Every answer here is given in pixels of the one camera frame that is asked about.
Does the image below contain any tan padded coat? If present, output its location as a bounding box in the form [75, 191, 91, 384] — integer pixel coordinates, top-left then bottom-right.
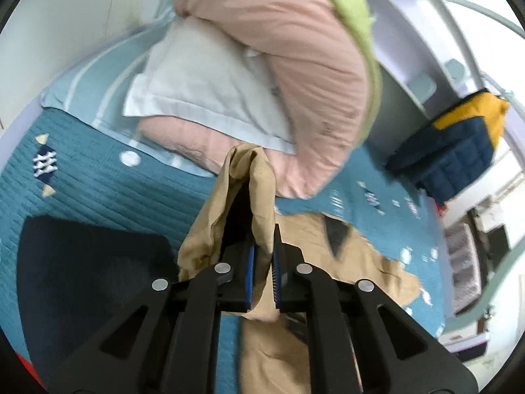
[178, 144, 421, 393]

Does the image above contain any dark navy garment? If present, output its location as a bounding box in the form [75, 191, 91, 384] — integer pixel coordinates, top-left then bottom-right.
[16, 215, 178, 383]

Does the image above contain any grey patterned fabric bin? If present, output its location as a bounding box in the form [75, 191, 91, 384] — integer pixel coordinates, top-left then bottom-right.
[445, 222, 482, 315]

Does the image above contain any black computer monitor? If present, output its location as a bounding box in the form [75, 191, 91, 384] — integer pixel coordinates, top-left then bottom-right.
[469, 210, 510, 271]

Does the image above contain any teal quilted bedspread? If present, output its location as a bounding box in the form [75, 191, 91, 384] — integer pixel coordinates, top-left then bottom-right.
[1, 109, 451, 380]

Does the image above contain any navy and yellow puffer jacket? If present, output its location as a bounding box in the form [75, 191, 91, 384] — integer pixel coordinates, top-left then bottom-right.
[386, 89, 509, 207]

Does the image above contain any light blue striped sheet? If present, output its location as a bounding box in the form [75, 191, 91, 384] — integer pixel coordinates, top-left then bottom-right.
[40, 11, 213, 178]

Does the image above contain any white pillow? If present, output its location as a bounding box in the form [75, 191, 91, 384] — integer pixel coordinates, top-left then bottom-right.
[123, 17, 294, 154]

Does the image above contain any pink duvet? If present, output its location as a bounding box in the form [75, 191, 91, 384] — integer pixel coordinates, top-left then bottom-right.
[138, 0, 370, 198]

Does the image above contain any lime green blanket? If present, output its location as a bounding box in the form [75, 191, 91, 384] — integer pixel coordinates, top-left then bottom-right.
[329, 0, 383, 143]

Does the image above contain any white bunk ladder frame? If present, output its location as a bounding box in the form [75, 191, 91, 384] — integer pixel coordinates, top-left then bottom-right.
[367, 0, 524, 130]

